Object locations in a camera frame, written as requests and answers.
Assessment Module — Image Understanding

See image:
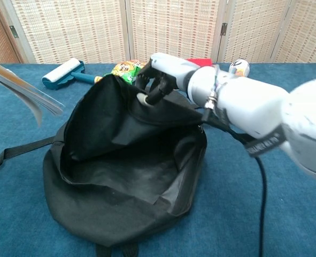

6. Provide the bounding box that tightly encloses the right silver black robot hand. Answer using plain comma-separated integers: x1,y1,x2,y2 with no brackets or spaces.
135,52,201,107

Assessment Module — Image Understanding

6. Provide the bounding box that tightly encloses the black backpack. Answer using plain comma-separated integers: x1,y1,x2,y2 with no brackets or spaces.
0,73,257,257

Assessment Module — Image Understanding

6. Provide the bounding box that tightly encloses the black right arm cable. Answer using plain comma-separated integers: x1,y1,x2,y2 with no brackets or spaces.
253,156,268,257

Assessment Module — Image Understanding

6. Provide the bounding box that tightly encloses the blue table cover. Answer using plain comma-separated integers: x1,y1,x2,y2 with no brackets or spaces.
0,63,316,257

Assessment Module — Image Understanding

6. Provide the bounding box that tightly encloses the orange drink bottle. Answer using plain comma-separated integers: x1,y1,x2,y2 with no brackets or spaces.
229,58,251,77

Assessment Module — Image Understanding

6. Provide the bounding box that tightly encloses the teal lint roller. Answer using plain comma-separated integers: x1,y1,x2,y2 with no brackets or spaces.
42,57,104,90

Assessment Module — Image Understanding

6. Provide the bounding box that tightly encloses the red spiral notebook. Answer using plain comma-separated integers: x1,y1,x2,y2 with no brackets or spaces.
187,57,214,67

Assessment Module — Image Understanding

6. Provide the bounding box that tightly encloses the green snack bag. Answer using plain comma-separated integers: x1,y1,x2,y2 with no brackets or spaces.
111,59,148,86

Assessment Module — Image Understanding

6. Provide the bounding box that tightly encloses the woven bamboo folding screen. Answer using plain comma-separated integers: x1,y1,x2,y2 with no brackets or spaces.
0,0,316,64

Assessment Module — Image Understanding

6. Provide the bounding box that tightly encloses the yellow white notebook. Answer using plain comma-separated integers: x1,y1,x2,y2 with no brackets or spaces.
0,57,65,126

